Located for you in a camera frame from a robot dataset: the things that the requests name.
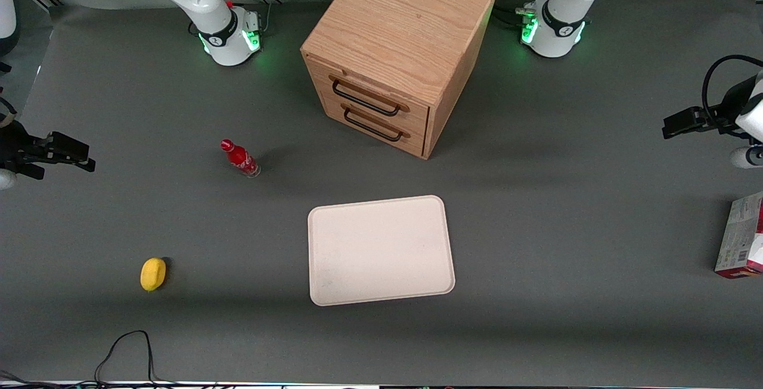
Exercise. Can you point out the wooden drawer cabinet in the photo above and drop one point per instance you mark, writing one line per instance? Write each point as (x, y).
(399, 19)

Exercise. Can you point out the yellow lemon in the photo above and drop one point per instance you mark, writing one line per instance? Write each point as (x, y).
(152, 274)

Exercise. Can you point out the red cola bottle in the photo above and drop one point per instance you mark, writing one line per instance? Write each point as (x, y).
(241, 159)

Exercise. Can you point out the red cookie box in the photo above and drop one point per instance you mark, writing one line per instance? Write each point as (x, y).
(739, 237)

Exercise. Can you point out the beige plastic tray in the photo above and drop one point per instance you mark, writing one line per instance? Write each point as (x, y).
(380, 250)

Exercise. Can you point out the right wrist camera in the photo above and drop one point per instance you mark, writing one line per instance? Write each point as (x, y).
(6, 179)

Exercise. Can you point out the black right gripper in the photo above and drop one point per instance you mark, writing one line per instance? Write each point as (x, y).
(13, 146)

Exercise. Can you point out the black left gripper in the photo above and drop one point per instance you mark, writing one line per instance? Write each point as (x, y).
(722, 116)

